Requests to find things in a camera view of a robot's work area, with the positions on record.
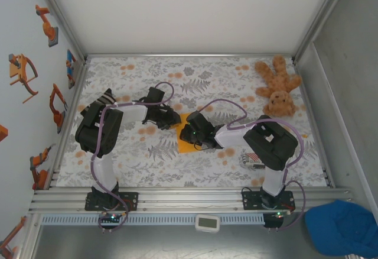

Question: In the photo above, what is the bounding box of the orange paper sheet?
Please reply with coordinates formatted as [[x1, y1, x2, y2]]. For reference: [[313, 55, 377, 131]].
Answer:
[[176, 112, 202, 154]]

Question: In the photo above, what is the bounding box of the floral print tablecloth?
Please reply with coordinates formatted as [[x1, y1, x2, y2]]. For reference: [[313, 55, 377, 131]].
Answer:
[[56, 56, 328, 188]]

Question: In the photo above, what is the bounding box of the small printed cardboard box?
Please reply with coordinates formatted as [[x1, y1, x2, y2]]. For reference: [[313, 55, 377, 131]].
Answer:
[[240, 151, 266, 170]]

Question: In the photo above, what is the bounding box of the black white striped sock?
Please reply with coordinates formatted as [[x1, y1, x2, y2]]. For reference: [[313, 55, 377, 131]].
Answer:
[[78, 88, 118, 118]]

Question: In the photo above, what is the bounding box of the white digital timer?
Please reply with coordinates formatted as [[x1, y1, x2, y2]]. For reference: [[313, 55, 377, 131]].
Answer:
[[194, 213, 221, 233]]

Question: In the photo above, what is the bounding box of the brown teddy bear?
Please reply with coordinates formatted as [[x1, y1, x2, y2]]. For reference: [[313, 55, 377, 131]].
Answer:
[[254, 54, 303, 118]]

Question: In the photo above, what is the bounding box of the blue cap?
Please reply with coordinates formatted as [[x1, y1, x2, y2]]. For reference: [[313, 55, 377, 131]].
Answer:
[[304, 199, 378, 257]]

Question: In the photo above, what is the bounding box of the thin black camera cable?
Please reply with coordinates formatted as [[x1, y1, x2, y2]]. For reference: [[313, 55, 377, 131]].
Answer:
[[193, 141, 210, 153]]

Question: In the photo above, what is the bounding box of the wide aluminium table rail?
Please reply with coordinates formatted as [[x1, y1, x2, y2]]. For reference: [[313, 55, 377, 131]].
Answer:
[[28, 185, 354, 214]]

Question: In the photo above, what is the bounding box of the thin aluminium frame rail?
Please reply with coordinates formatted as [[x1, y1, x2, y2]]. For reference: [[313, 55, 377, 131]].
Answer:
[[85, 53, 296, 59]]

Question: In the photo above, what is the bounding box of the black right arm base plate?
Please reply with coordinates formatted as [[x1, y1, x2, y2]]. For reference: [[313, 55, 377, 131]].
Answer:
[[241, 190, 295, 211]]

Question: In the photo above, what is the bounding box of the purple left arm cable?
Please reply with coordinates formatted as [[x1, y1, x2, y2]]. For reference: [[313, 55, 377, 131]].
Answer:
[[90, 80, 175, 235]]

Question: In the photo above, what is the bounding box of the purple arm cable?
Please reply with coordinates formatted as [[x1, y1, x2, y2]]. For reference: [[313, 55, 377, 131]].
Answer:
[[90, 80, 175, 235], [194, 98, 307, 232]]

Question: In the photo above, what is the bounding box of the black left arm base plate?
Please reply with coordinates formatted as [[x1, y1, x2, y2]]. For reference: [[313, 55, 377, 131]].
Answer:
[[84, 191, 139, 212]]

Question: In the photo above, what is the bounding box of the white slotted cable duct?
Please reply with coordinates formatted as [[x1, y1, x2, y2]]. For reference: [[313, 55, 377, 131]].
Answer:
[[41, 213, 265, 226]]

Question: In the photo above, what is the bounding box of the aluminium side rail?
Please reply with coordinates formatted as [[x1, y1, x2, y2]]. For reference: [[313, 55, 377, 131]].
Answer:
[[47, 59, 91, 190], [292, 57, 336, 189]]

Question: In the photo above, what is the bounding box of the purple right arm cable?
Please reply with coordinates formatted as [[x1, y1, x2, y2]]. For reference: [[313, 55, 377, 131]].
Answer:
[[194, 98, 307, 232]]

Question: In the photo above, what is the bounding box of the blue orange machine wall sticker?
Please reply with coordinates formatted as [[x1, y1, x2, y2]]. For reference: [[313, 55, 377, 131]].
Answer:
[[65, 48, 77, 90]]

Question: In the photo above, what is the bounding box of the aluminium frame post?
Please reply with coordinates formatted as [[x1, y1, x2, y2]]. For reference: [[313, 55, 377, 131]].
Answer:
[[294, 0, 354, 61], [34, 0, 89, 61]]

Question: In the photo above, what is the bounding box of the orange gripper wall sticker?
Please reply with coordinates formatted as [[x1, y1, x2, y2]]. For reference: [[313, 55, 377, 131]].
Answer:
[[8, 53, 40, 105], [0, 216, 28, 258]]

